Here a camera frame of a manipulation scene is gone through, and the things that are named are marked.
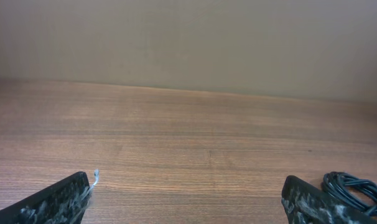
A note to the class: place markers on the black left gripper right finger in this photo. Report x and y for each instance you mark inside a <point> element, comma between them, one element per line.
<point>303,204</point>

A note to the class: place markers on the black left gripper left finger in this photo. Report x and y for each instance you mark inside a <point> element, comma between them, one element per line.
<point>62,202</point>

